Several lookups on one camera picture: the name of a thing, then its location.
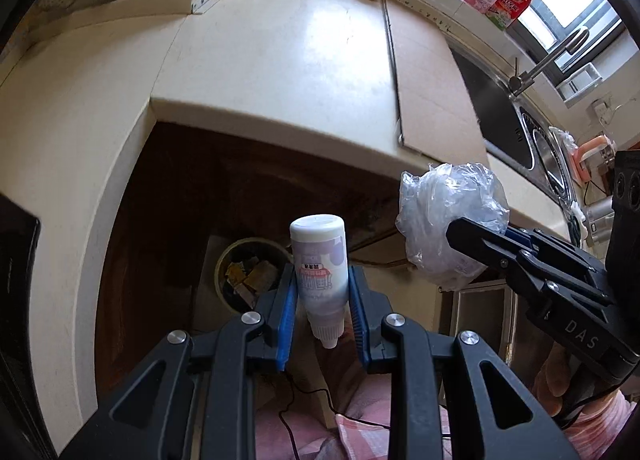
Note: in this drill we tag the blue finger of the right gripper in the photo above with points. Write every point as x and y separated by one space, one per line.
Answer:
521 236
489 248

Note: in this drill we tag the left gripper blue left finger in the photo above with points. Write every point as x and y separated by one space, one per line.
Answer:
278 310

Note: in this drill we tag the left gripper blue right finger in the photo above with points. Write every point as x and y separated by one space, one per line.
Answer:
368 310

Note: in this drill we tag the white plastic bag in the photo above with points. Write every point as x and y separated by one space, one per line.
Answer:
430 202

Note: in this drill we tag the white yogurt drink bottle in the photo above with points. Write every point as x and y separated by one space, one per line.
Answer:
320 261

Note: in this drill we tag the cream round trash bin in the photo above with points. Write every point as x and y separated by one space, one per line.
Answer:
246 270

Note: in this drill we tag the chrome kitchen faucet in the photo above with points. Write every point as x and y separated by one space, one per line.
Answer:
519 82

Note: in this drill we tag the right hand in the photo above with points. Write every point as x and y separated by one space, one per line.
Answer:
552 380

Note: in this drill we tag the stainless steel sink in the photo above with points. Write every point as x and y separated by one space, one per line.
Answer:
514 131

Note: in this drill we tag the left pink trouser leg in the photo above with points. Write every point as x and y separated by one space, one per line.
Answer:
311 439

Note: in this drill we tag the pink trouser leg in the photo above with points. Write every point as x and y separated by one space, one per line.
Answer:
311 439
363 419

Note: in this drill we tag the right pink trouser leg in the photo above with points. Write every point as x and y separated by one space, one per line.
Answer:
363 419

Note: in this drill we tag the brown cardboard sheet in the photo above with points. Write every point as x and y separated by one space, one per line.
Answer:
436 112

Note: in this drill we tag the red spray bottle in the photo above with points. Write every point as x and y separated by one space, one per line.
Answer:
503 13

